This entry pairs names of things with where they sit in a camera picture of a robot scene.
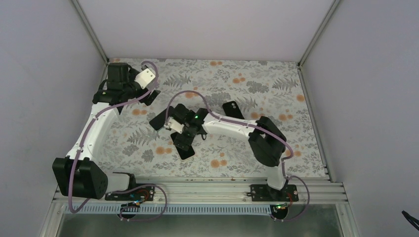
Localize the phone with beige case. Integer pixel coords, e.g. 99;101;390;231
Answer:
170;132;195;160

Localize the black phone case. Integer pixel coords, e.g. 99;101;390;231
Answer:
222;101;245;119

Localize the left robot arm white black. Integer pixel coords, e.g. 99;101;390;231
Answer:
52;61;160;200

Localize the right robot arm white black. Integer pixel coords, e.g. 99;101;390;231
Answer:
164;104;288;201

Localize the floral patterned table mat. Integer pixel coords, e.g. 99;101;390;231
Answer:
98;59;327;178

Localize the black object at edge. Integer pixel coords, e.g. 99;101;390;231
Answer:
402;210;419;231

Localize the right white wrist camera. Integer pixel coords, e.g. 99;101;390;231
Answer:
164;117;184;134

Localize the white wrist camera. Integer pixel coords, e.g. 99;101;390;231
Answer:
134;68;156;89
164;117;184;134

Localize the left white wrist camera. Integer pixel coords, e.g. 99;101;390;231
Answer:
134;68;156;89

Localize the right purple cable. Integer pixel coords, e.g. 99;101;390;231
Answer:
165;90;311;223

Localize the purple cable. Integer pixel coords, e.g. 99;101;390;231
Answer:
165;90;311;223
68;61;168;223

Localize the aluminium mounting rail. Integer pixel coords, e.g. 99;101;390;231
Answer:
54;178;349;205

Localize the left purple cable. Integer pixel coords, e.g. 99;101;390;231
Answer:
68;61;168;223

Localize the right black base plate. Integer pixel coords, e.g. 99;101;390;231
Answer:
247;184;299;202

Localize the white slotted cable duct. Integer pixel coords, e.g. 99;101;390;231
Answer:
78;203;272;215

